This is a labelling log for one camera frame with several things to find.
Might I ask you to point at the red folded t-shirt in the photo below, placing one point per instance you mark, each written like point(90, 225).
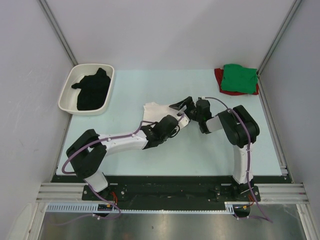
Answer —
point(219, 75)

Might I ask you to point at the black t-shirt in bin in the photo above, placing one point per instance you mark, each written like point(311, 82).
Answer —
point(93, 90)

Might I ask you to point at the left aluminium corner post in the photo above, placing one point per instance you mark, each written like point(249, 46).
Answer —
point(53, 22)

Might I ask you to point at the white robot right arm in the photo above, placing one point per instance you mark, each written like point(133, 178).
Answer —
point(240, 129)

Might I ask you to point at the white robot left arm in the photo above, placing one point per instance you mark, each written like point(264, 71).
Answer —
point(86, 154)

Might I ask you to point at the green folded t-shirt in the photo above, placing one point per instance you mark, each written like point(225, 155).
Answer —
point(237, 78)

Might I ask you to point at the white t-shirt with robot print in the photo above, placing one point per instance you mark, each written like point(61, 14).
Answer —
point(154, 112)

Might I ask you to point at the aluminium corner post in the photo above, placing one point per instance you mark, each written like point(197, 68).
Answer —
point(284, 26)
point(53, 22)

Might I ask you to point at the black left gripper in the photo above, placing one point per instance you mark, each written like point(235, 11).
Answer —
point(176, 129)

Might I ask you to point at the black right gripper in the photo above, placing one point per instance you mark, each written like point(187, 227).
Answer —
point(179, 105)

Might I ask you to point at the right aluminium corner post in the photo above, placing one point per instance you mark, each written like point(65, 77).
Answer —
point(284, 26)

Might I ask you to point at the white plastic bin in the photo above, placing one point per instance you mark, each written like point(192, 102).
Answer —
point(68, 97)

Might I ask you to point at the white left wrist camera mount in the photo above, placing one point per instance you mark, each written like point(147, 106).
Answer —
point(183, 119)

